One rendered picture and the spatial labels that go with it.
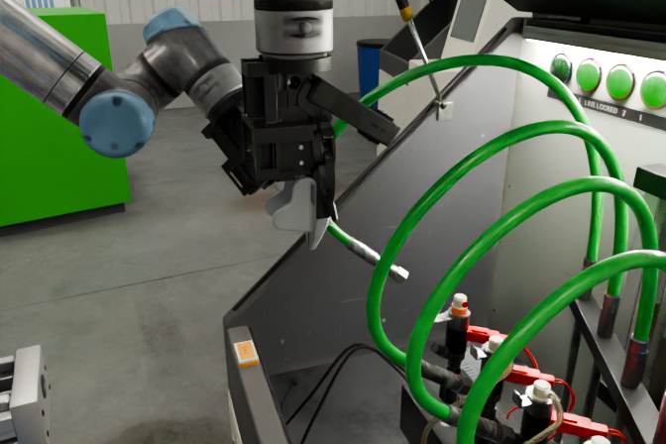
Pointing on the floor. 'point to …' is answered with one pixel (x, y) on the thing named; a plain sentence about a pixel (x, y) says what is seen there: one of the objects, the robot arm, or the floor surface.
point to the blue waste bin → (369, 64)
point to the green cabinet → (55, 146)
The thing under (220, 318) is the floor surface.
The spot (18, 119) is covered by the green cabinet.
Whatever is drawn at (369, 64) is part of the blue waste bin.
